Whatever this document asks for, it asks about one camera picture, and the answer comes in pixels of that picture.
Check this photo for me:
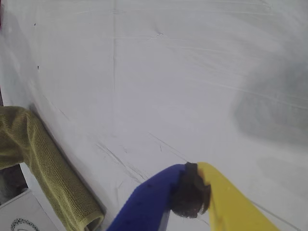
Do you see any white tablecloth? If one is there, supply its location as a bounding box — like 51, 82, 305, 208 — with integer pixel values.
0, 0, 308, 231

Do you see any white box with dotted print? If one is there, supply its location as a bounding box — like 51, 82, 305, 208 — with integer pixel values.
0, 188, 56, 231

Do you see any green towel with pink borders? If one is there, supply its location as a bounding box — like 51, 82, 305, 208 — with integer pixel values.
0, 105, 105, 231

